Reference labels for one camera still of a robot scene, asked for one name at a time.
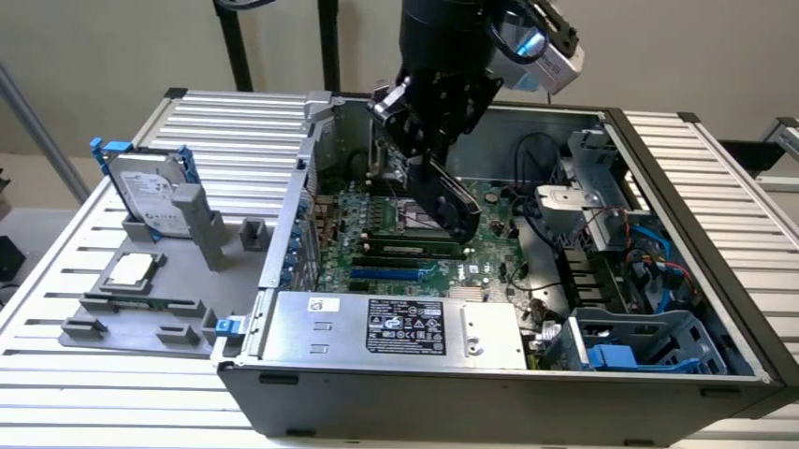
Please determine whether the black stand pole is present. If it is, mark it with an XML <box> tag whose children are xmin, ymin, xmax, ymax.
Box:
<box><xmin>316</xmin><ymin>0</ymin><xmax>342</xmax><ymax>93</ymax></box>
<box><xmin>212</xmin><ymin>0</ymin><xmax>254</xmax><ymax>93</ymax></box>

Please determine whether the grey parts rack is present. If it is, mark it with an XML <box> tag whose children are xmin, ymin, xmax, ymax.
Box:
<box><xmin>56</xmin><ymin>182</ymin><xmax>276</xmax><ymax>359</ymax></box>

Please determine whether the black open PC case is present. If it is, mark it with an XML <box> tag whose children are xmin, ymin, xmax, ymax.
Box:
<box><xmin>209</xmin><ymin>89</ymin><xmax>789</xmax><ymax>439</ymax></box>

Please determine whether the silver power supply unit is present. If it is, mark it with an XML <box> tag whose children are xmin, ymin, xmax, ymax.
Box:
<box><xmin>245</xmin><ymin>290</ymin><xmax>529</xmax><ymax>370</ymax></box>

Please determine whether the blue expansion slot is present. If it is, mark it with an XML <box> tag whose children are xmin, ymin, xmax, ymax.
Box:
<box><xmin>348</xmin><ymin>266</ymin><xmax>420</xmax><ymax>282</ymax></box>

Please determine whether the black looped wire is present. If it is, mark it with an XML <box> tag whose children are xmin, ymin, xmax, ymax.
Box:
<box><xmin>513</xmin><ymin>132</ymin><xmax>564</xmax><ymax>197</ymax></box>

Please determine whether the gold chipset heatsink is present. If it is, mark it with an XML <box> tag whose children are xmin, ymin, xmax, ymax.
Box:
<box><xmin>446</xmin><ymin>286</ymin><xmax>489</xmax><ymax>304</ymax></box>

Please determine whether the silver CPU chip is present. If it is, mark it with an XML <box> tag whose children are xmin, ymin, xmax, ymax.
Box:
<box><xmin>105</xmin><ymin>253</ymin><xmax>162</xmax><ymax>286</ymax></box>

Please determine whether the green RAM stick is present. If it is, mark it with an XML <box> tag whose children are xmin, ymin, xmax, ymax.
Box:
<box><xmin>102</xmin><ymin>297</ymin><xmax>196</xmax><ymax>311</ymax></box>
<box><xmin>372</xmin><ymin>239</ymin><xmax>464</xmax><ymax>257</ymax></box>

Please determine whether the green motherboard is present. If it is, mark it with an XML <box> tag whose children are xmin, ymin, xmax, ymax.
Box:
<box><xmin>310</xmin><ymin>180</ymin><xmax>532</xmax><ymax>305</ymax></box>

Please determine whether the hard disk in blue caddy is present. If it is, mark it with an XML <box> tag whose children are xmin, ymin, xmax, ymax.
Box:
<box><xmin>89</xmin><ymin>137</ymin><xmax>200</xmax><ymax>239</ymax></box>

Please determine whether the black camera cable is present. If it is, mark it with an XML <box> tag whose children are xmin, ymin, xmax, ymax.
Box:
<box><xmin>484</xmin><ymin>7</ymin><xmax>551</xmax><ymax>65</ymax></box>

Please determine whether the grey metal pole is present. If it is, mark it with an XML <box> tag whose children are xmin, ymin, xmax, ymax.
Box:
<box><xmin>0</xmin><ymin>60</ymin><xmax>89</xmax><ymax>203</ymax></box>

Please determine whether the black expansion slot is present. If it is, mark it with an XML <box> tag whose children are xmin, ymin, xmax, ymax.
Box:
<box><xmin>350</xmin><ymin>253</ymin><xmax>464</xmax><ymax>271</ymax></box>

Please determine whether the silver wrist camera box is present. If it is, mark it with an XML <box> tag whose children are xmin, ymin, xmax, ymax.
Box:
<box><xmin>497</xmin><ymin>0</ymin><xmax>588</xmax><ymax>95</ymax></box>

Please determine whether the blue wire bundle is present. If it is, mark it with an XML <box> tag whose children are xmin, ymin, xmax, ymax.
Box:
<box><xmin>623</xmin><ymin>223</ymin><xmax>697</xmax><ymax>319</ymax></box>

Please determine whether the CPU socket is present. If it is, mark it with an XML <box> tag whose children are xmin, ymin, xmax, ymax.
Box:
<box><xmin>372</xmin><ymin>195</ymin><xmax>432</xmax><ymax>233</ymax></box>

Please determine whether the silver metal drive bracket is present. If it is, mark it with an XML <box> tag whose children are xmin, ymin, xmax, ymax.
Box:
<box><xmin>535</xmin><ymin>129</ymin><xmax>653</xmax><ymax>252</ymax></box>

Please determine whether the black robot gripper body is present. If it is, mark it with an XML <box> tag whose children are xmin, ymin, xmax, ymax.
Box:
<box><xmin>397</xmin><ymin>0</ymin><xmax>505</xmax><ymax>97</ymax></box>

